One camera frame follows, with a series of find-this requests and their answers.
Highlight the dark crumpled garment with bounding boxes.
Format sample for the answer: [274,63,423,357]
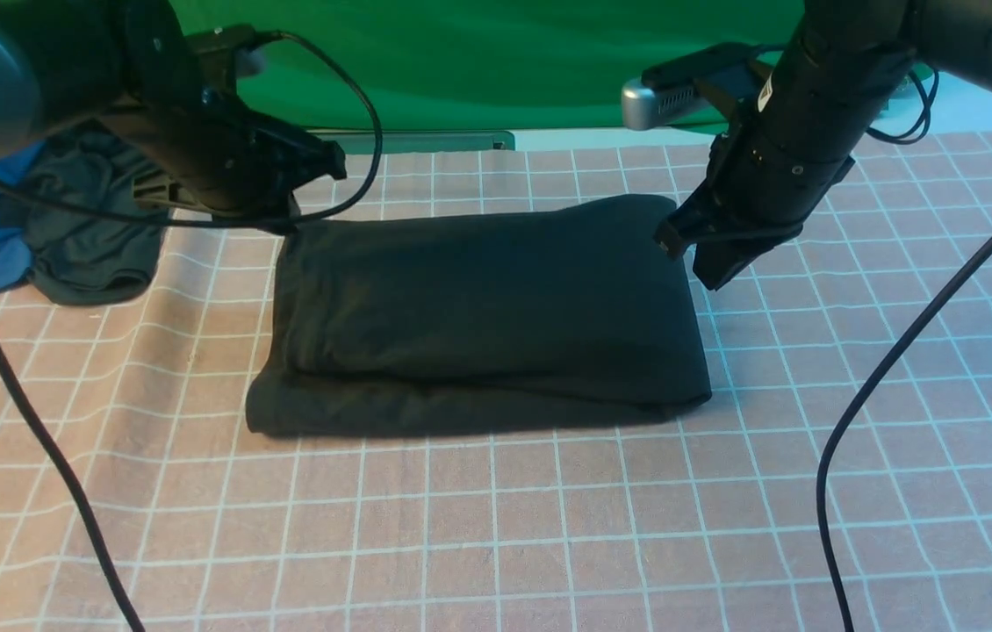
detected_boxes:
[0,121,170,305]

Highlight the green backdrop cloth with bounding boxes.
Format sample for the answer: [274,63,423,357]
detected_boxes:
[172,1,802,133]

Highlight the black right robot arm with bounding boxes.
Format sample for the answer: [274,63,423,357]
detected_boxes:
[641,1,992,291]

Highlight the dark gray long-sleeve top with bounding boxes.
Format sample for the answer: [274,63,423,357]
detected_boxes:
[246,195,712,437]

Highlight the green metal bar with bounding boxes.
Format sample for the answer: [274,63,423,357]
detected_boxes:
[310,131,516,156]

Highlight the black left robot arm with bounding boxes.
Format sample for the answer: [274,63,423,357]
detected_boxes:
[0,1,347,233]

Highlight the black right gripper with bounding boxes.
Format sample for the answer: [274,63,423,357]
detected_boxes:
[654,132,857,291]

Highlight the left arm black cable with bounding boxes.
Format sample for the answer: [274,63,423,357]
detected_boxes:
[0,31,385,632]

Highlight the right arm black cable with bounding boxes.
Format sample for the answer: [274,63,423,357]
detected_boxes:
[816,66,992,632]

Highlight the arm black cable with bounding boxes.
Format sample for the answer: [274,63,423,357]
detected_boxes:
[0,31,385,632]
[816,66,992,632]

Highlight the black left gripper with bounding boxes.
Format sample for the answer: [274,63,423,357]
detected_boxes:
[100,91,348,235]

